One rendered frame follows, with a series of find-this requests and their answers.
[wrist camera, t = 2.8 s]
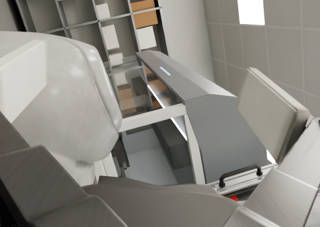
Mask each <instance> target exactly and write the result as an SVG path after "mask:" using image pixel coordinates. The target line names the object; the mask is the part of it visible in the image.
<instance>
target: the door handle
mask: <svg viewBox="0 0 320 227"><path fill-rule="evenodd" d="M255 168H256V169H257V172H256V174H257V175H258V176H261V175H263V172H262V170H261V166H259V165H257V164H254V165H251V166H248V167H244V168H240V169H237V170H234V171H231V172H228V173H225V174H222V176H221V177H220V178H219V180H220V183H219V187H221V188H223V187H225V183H224V181H223V180H224V179H225V178H226V177H229V176H233V175H236V174H239V173H242V172H245V171H248V170H252V169H255Z"/></svg>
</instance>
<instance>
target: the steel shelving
mask: <svg viewBox="0 0 320 227"><path fill-rule="evenodd" d="M16 3H17V5H18V8H19V11H20V14H21V17H22V20H23V23H24V26H25V29H26V31H27V32H36V33H37V31H36V28H35V25H34V22H33V19H32V17H31V14H30V10H29V7H28V5H27V2H26V0H16ZM55 3H56V6H57V9H58V12H59V16H60V20H61V22H62V26H63V27H62V28H58V29H53V30H48V31H43V32H40V33H44V34H47V33H52V32H56V31H60V30H64V32H65V35H66V38H70V39H72V36H71V33H70V29H71V28H75V27H79V26H84V25H88V24H93V23H98V25H99V29H100V33H101V37H102V40H103V44H104V48H105V51H106V55H107V59H108V61H110V58H109V54H108V50H107V47H106V43H105V39H104V36H103V32H102V28H101V24H100V22H102V21H106V20H112V19H116V18H121V17H125V16H128V20H129V24H130V30H131V34H132V38H133V42H134V47H135V51H136V52H140V51H141V50H140V44H139V39H138V35H137V31H136V26H135V22H134V17H133V15H134V14H139V13H143V12H147V11H152V10H156V14H157V19H158V24H156V26H157V31H158V36H159V41H160V47H161V52H162V53H164V54H165V55H167V56H169V57H170V50H169V45H168V40H167V35H166V30H165V25H164V19H163V15H162V8H163V7H162V6H161V4H160V0H154V4H155V8H152V9H147V10H141V11H137V12H132V9H131V5H130V0H124V3H125V7H126V12H127V13H126V14H121V15H117V16H113V17H110V18H105V19H101V20H100V19H99V16H98V12H97V9H96V5H95V1H94V0H92V3H93V7H94V10H95V14H96V17H97V20H93V21H89V22H85V23H80V24H76V25H71V26H68V23H67V19H66V16H65V13H64V9H63V6H62V3H61V1H58V0H55ZM170 58H171V57H170Z"/></svg>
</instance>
